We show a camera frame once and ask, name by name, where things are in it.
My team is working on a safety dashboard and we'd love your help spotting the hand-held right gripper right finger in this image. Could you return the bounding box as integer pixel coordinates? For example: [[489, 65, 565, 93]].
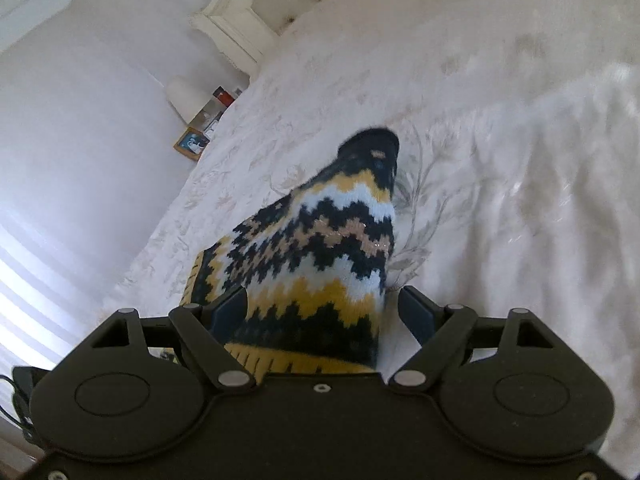
[[389, 285, 553, 394]]

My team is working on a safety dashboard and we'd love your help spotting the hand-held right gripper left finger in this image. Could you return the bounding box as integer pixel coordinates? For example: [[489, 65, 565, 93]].
[[90, 286, 253, 394]]

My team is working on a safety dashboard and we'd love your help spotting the zigzag patterned knit sock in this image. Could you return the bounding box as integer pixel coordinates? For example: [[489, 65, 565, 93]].
[[181, 128, 401, 377]]

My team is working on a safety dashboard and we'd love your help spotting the bed with white bedspread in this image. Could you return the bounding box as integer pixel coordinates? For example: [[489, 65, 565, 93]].
[[97, 0, 640, 463]]

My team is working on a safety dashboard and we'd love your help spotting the small white box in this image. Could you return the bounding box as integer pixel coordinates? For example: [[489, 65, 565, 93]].
[[200, 110, 224, 137]]

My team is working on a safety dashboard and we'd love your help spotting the cream nightstand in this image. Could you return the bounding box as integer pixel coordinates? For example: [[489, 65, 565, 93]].
[[187, 87, 251, 161]]

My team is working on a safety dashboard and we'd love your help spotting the white table lamp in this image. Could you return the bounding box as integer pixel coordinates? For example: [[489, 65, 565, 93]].
[[166, 76, 212, 126]]

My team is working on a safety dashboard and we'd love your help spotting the cream tufted headboard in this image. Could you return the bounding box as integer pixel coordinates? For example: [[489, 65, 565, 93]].
[[189, 0, 373, 75]]

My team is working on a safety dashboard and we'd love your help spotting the wooden picture frame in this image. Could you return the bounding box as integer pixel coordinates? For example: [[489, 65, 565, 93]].
[[173, 127, 210, 162]]

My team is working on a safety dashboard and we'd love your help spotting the black cable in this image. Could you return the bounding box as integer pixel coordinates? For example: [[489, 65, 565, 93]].
[[0, 367, 37, 443]]

